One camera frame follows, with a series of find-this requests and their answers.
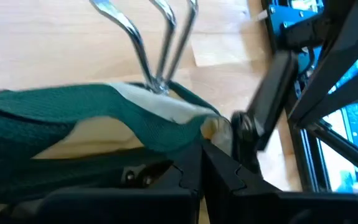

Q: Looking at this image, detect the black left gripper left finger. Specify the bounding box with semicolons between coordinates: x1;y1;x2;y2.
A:
149;141;204;224

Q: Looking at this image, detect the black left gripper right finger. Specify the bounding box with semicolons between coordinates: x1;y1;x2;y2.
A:
202;141;281;224

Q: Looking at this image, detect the cream green canvas gardening bag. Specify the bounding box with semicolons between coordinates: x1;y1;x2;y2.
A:
0;81;234;224

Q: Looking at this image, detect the black aluminium table frame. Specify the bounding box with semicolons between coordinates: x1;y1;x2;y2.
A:
261;0;358;193

